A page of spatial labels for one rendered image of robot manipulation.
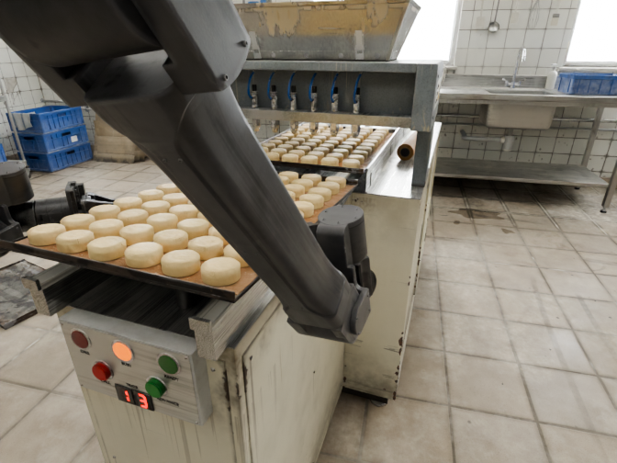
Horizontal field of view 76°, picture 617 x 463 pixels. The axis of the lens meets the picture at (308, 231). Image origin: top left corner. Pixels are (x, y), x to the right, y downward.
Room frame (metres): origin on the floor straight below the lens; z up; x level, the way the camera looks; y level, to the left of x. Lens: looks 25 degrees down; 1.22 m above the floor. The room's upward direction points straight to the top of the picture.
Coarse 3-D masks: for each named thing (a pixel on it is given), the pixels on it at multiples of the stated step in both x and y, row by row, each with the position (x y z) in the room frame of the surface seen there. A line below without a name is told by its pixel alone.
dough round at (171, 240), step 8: (160, 232) 0.55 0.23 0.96; (168, 232) 0.55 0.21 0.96; (176, 232) 0.55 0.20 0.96; (184, 232) 0.55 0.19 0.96; (160, 240) 0.52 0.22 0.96; (168, 240) 0.52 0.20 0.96; (176, 240) 0.53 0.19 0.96; (184, 240) 0.53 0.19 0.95; (168, 248) 0.52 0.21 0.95; (176, 248) 0.52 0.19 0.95; (184, 248) 0.53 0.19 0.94
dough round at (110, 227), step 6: (96, 222) 0.59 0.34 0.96; (102, 222) 0.59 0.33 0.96; (108, 222) 0.59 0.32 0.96; (114, 222) 0.59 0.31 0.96; (120, 222) 0.59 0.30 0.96; (90, 228) 0.57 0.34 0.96; (96, 228) 0.56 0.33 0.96; (102, 228) 0.56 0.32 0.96; (108, 228) 0.57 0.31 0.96; (114, 228) 0.57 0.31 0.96; (120, 228) 0.58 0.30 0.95; (96, 234) 0.56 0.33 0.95; (102, 234) 0.56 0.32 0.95; (108, 234) 0.56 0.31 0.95; (114, 234) 0.57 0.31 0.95
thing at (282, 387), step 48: (96, 288) 0.58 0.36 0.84; (144, 288) 0.58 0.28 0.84; (192, 336) 0.45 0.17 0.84; (240, 336) 0.45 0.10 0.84; (288, 336) 0.61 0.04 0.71; (240, 384) 0.44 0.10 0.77; (288, 384) 0.60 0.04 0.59; (336, 384) 0.98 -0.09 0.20; (96, 432) 0.54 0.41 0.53; (144, 432) 0.49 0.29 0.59; (192, 432) 0.46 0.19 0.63; (240, 432) 0.43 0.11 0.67; (288, 432) 0.59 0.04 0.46
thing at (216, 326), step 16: (352, 176) 1.11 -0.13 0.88; (256, 288) 0.52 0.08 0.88; (208, 304) 0.45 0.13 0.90; (224, 304) 0.45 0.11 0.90; (240, 304) 0.47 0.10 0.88; (256, 304) 0.52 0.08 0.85; (192, 320) 0.40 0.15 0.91; (208, 320) 0.40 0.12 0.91; (224, 320) 0.43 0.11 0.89; (240, 320) 0.47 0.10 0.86; (208, 336) 0.40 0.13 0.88; (224, 336) 0.43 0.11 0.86; (208, 352) 0.41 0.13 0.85
